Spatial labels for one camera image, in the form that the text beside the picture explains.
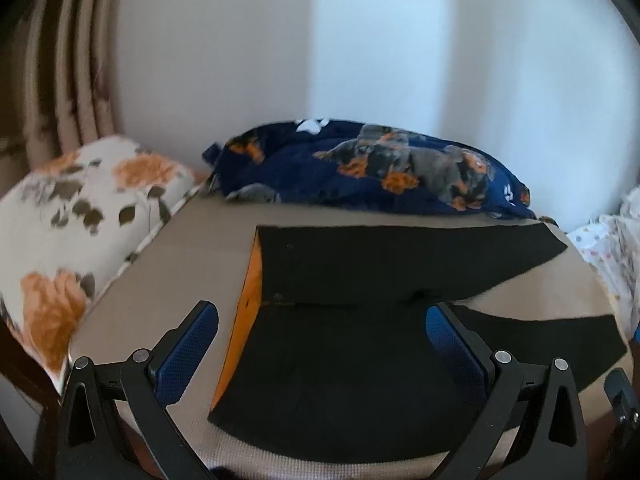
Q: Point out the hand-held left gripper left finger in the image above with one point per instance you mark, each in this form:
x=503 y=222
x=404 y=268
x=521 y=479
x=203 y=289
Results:
x=187 y=355

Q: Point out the white dotted cloth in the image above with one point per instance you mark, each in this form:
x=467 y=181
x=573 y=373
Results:
x=615 y=255

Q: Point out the white floral pillow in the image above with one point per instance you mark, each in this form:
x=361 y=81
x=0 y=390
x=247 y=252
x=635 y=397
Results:
x=75 y=240

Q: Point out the black pants with orange lining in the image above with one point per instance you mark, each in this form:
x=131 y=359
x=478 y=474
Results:
x=350 y=270

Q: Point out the beige striped curtain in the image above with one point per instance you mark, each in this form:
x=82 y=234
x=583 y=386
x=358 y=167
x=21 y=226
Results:
x=65 y=60

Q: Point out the beige bed mattress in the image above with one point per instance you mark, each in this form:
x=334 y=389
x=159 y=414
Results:
x=200 y=260

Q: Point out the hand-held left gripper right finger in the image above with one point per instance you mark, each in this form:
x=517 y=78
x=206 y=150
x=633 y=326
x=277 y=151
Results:
x=452 y=345

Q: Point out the blue dog-print blanket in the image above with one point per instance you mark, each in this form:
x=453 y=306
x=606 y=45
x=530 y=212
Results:
x=400 y=180

